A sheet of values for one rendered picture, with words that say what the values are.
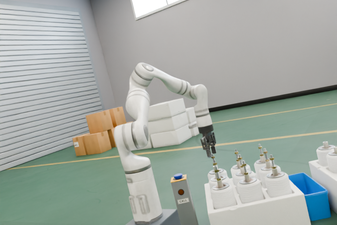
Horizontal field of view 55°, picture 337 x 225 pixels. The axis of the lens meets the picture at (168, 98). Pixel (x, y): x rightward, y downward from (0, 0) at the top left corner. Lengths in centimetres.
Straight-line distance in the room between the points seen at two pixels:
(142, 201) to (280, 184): 60
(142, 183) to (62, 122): 610
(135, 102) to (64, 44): 651
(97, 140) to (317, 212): 386
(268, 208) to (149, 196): 54
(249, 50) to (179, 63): 161
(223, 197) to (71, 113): 612
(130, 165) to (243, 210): 55
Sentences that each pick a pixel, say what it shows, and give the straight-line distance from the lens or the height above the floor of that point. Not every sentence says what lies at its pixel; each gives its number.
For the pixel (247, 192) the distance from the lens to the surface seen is 142.
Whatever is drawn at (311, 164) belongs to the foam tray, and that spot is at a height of 18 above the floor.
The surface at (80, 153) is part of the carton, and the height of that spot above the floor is 4.
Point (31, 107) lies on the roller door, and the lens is 675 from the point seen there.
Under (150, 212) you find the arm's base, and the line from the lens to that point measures 112.
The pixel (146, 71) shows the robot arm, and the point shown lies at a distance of 140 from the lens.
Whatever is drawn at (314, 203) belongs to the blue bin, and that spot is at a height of 8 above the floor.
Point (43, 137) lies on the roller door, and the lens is 682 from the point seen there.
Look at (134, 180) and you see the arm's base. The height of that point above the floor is 45.
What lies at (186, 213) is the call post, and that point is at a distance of 150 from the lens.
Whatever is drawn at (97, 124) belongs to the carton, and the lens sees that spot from 517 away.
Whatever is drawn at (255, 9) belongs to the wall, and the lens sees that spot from 663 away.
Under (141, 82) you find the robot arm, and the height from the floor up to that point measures 77.
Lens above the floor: 71
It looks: 2 degrees down
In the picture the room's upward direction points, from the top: 14 degrees counter-clockwise
